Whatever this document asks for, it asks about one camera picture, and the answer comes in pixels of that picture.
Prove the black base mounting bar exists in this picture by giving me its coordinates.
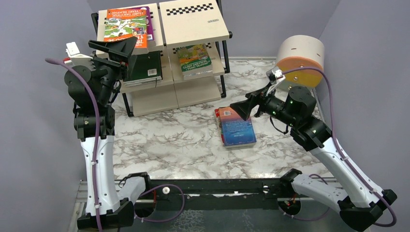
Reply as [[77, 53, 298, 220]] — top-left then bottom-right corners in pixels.
[[137, 178, 297, 211]]

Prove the green 104-storey treehouse book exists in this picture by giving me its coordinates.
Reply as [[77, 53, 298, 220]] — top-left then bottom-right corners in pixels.
[[176, 43, 212, 72]]

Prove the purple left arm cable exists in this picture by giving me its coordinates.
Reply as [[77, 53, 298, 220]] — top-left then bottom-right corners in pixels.
[[44, 58, 186, 232]]

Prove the round drawer box orange yellow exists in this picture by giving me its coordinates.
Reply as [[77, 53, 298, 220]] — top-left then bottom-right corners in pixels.
[[277, 35, 325, 91]]

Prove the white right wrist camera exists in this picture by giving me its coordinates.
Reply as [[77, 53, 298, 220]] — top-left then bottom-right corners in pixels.
[[266, 66, 286, 96]]

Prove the purple cartoon cover book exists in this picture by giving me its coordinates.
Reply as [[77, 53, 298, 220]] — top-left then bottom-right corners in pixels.
[[146, 6, 156, 48]]

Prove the red spine book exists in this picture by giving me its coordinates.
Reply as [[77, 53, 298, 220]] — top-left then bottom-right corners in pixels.
[[214, 108, 224, 143]]

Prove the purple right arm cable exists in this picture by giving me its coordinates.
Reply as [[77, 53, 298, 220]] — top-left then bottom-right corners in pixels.
[[278, 67, 397, 228]]

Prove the orange 78-storey treehouse book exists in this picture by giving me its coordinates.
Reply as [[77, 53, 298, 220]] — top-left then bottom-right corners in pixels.
[[103, 8, 148, 49]]

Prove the dark bottom book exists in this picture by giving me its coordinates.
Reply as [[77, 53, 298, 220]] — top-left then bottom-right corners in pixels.
[[219, 107, 257, 148]]

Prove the beige black three-tier shelf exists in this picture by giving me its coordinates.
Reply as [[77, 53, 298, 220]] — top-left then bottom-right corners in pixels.
[[93, 0, 231, 116]]

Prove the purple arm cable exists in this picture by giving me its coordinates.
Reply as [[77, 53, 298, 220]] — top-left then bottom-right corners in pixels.
[[278, 67, 397, 228], [44, 58, 186, 232]]

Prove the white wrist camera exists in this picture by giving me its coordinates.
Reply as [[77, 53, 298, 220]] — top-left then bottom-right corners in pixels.
[[266, 66, 286, 96], [63, 42, 92, 69]]

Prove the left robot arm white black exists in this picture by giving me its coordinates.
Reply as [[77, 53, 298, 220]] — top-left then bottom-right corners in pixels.
[[64, 37, 148, 232]]

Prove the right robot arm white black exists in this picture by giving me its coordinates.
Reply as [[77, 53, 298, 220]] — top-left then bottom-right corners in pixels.
[[230, 87, 397, 232]]

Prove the plain dark green book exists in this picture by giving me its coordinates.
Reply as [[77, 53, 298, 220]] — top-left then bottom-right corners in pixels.
[[123, 51, 162, 86]]

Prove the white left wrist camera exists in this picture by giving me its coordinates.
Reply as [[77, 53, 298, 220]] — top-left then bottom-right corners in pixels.
[[63, 42, 92, 69]]

